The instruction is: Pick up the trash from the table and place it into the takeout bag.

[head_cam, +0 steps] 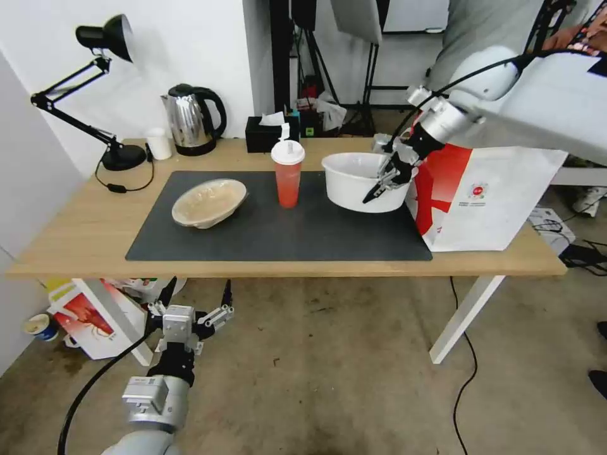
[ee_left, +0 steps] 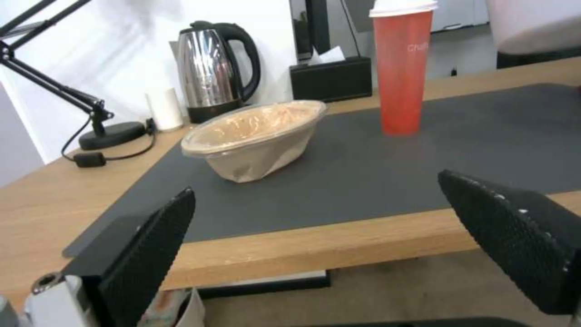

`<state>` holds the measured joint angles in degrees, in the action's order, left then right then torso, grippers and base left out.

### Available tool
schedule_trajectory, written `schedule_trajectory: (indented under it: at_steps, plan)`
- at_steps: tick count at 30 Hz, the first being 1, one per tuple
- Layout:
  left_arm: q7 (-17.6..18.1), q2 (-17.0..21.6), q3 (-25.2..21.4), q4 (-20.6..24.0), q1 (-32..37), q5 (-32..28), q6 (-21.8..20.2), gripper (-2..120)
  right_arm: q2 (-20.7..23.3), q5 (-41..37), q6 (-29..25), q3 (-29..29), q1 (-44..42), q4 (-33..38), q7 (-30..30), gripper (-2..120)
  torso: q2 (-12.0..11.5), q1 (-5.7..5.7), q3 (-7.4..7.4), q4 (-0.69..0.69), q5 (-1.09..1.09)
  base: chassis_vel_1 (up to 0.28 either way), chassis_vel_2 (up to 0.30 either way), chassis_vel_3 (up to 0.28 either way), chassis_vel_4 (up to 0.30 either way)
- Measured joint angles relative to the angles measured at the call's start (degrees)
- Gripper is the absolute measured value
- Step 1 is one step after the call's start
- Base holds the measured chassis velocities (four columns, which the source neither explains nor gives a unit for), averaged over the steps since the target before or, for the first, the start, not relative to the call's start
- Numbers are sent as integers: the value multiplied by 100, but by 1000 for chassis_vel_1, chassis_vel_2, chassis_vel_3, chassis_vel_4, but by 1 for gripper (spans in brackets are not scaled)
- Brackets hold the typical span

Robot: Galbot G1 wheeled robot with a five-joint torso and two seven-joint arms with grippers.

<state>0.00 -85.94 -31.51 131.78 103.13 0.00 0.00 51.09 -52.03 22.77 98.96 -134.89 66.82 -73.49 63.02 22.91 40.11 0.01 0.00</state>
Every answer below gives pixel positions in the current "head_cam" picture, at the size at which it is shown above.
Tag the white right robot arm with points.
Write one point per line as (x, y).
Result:
(545, 99)

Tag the white tissue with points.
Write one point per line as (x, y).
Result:
(271, 118)

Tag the instant noodle cup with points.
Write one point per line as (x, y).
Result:
(41, 328)

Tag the beige lidded paper bowl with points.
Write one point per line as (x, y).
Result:
(208, 201)

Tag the white plastic takeout bowl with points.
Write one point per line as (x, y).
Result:
(348, 187)

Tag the white wrapped straw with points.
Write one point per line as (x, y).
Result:
(285, 135)

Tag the white plastic bag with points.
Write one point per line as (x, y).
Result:
(332, 111)

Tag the wooden table with white legs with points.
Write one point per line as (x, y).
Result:
(95, 223)

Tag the black desk lamp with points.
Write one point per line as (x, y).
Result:
(124, 156)

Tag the white softbox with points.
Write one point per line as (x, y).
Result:
(355, 16)

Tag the red lobster print paper bag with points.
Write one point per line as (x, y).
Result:
(95, 322)

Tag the black tissue box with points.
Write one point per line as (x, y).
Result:
(263, 138)

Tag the black light stand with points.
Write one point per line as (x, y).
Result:
(308, 57)

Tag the white cup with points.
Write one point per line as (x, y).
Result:
(160, 144)

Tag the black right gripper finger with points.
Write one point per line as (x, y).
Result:
(386, 166)
(377, 192)

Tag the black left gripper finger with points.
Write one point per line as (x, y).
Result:
(218, 320)
(166, 298)

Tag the steel electric kettle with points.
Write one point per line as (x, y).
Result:
(189, 118)

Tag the yellow white carton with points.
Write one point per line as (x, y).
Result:
(59, 289)

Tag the black shoe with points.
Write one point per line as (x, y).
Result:
(602, 330)
(600, 384)

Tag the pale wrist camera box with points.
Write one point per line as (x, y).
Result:
(407, 152)
(180, 323)

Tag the white shoe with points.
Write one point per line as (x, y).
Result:
(590, 201)

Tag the white red takeout bag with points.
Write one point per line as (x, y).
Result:
(483, 199)

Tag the red drink cup with lid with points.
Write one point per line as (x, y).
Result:
(288, 182)

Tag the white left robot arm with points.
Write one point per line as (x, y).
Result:
(152, 412)

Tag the black table mat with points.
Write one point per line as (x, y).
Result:
(284, 232)

